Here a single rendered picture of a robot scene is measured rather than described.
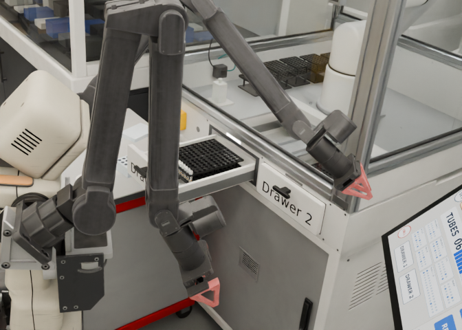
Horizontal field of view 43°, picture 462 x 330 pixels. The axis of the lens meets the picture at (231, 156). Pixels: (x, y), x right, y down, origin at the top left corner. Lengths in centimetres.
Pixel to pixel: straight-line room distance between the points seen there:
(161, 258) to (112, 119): 135
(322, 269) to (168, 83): 106
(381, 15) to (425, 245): 56
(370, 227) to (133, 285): 96
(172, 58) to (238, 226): 128
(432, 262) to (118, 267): 121
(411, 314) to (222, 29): 77
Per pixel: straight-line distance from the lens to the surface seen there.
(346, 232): 176
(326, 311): 196
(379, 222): 187
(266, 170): 192
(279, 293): 213
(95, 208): 109
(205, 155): 200
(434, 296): 135
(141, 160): 193
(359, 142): 163
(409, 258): 149
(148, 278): 234
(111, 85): 100
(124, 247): 219
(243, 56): 142
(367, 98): 157
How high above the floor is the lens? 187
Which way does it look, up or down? 29 degrees down
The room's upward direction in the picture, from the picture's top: 6 degrees clockwise
